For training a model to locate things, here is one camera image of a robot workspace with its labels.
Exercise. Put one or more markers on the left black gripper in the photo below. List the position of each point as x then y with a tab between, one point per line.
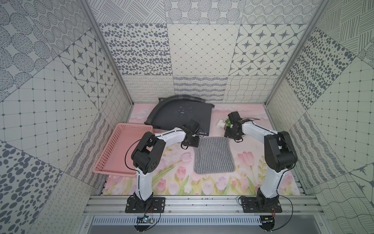
191	140

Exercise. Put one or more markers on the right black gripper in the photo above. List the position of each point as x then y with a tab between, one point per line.
227	133

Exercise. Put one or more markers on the grey striped dishcloth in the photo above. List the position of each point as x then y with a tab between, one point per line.
213	155

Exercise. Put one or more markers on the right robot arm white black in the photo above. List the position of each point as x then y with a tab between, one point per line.
280	153

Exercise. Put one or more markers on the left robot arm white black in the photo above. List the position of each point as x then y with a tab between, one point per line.
149	150

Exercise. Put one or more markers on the green white toy spray gun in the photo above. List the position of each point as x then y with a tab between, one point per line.
224	124

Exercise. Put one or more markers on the pink plastic basket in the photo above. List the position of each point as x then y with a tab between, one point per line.
116	159

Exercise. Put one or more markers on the left small circuit board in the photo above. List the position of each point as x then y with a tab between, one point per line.
144	220

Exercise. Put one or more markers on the small circuit board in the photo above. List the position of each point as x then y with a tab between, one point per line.
144	220
268	222

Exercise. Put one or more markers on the right small circuit board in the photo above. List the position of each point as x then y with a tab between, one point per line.
268	222

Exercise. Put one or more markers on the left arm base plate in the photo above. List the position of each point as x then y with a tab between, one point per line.
152	205

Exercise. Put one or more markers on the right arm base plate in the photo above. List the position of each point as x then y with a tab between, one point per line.
260	205

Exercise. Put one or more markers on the aluminium frame rail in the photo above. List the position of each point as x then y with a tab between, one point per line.
203	205

